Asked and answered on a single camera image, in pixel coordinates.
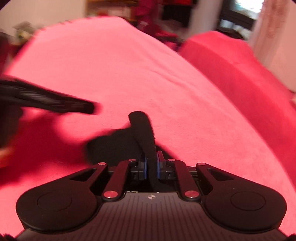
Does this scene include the black pants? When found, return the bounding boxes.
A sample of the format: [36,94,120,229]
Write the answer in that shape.
[85,111,176,192]

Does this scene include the cluttered side table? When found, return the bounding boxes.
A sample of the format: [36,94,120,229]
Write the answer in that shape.
[1,21,37,46]

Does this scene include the near bed red blanket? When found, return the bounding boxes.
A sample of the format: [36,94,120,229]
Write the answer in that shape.
[1,17,295,235]

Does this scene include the far bed red sheet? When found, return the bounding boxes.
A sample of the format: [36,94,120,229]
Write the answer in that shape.
[180,31,295,180]

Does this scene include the hanging clothes on rack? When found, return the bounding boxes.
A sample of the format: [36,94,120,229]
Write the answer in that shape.
[135,1,199,47]

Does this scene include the dark framed window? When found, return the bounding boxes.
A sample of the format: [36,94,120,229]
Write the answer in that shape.
[216,0,263,40]

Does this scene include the pink lace curtain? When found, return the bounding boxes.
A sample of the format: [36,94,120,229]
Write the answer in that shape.
[248,0,296,70]

